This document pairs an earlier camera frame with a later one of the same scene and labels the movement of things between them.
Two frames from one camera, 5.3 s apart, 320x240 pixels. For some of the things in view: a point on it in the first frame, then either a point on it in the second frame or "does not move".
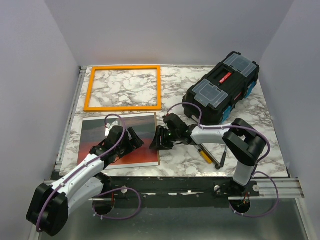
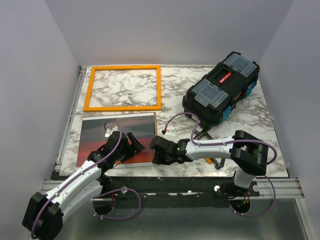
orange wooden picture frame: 124,108 does not move
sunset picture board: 93,132 does not move
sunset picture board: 93,132 does not move
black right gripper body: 170,137 -> 165,159
